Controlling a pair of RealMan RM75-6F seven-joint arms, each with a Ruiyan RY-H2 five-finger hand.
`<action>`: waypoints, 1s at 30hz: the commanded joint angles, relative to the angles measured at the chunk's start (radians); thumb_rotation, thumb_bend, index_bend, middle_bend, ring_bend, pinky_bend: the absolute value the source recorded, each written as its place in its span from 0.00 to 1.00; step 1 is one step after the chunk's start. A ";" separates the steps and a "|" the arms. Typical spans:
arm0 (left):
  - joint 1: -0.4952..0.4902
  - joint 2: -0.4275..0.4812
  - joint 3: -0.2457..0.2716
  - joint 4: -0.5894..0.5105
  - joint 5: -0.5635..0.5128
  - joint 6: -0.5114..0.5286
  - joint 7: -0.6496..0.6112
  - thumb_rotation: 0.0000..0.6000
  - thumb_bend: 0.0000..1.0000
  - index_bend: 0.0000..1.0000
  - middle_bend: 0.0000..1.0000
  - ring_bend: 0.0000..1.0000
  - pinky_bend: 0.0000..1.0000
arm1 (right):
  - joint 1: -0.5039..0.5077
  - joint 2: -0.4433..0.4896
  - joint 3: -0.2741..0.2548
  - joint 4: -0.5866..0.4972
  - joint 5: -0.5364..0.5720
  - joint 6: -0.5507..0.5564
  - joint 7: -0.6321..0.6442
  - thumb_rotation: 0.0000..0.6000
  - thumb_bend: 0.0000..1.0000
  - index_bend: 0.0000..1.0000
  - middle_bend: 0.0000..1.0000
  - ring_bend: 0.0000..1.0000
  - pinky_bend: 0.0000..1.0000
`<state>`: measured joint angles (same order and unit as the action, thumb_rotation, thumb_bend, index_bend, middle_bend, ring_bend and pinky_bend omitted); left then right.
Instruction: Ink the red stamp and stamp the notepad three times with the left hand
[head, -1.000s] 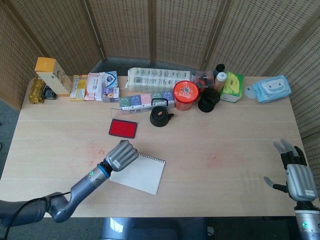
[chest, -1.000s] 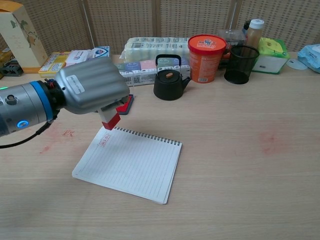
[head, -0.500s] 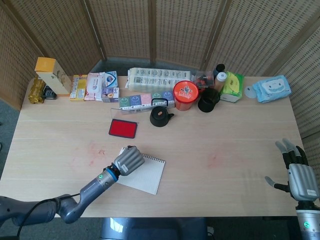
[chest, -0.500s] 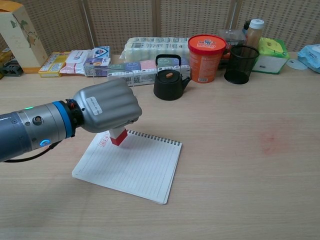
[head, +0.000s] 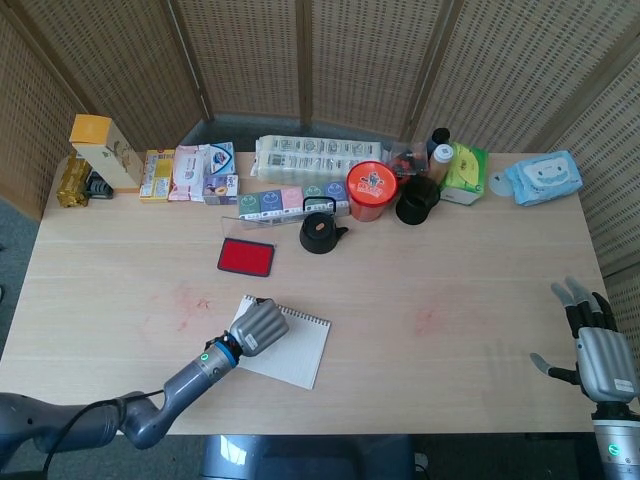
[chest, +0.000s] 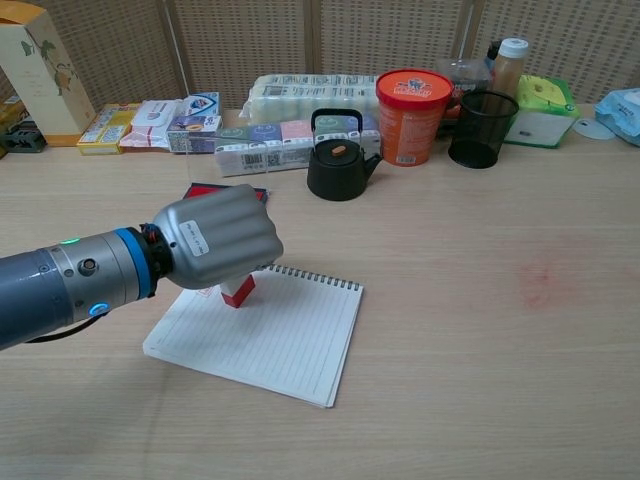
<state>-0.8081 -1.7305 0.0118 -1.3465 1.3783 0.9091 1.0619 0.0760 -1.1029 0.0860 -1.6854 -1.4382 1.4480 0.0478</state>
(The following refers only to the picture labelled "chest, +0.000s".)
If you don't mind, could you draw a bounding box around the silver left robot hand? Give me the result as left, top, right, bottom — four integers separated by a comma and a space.
149, 183, 285, 291

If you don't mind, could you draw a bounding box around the red and white stamp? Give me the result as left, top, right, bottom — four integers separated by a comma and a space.
219, 272, 257, 310

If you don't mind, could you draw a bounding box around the white spiral notebook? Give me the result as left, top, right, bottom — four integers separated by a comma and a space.
142, 263, 365, 410

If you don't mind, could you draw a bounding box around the red ink pad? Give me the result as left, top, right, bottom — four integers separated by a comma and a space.
180, 182, 272, 207

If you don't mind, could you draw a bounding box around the white tissue multipack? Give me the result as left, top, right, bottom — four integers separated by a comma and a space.
213, 117, 381, 179

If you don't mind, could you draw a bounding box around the small purple box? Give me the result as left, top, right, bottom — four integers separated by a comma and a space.
166, 114, 223, 154

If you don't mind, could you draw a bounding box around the black teapot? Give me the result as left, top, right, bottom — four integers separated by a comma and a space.
306, 108, 385, 203

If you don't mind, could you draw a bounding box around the blue white soap box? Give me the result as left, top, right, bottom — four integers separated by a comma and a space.
180, 91, 221, 119

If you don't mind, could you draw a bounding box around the pink wet wipes pack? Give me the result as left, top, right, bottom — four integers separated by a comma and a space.
119, 99, 191, 153

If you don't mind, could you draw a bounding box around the flat yellow box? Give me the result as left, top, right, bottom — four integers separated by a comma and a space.
76, 102, 143, 156

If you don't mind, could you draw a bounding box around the long clear-wrapped tissue pack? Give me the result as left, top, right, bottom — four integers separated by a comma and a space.
238, 73, 384, 126

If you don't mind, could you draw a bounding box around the wooden perforated folding screen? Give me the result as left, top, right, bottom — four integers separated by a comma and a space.
0, 0, 640, 121

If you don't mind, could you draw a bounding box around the orange lidded tub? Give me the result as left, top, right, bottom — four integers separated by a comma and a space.
375, 68, 455, 167

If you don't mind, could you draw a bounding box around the tall cream yellow box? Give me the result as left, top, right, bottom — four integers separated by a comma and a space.
0, 9, 97, 149

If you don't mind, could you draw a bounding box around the gold foil package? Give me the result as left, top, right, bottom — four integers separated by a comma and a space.
0, 95, 30, 132

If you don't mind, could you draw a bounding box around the black mesh pen cup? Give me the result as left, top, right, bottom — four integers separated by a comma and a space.
447, 90, 520, 170

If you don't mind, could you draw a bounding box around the clear plastic container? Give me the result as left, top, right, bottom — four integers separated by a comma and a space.
433, 57, 494, 121

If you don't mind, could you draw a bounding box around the dark bottle black cap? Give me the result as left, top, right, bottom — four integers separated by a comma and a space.
482, 40, 503, 71

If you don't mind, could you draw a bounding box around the brown bottle white cap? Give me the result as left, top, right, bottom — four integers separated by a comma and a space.
487, 37, 530, 116

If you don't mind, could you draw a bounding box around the green tissue pack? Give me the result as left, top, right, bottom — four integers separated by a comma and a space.
502, 73, 582, 150

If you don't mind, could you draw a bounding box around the translucent round plastic lid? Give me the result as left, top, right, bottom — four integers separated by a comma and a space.
572, 117, 616, 142

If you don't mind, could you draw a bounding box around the blue wet wipes pack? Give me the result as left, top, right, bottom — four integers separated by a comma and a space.
593, 87, 640, 147

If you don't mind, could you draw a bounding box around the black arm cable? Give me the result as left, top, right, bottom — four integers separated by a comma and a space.
24, 314, 99, 345

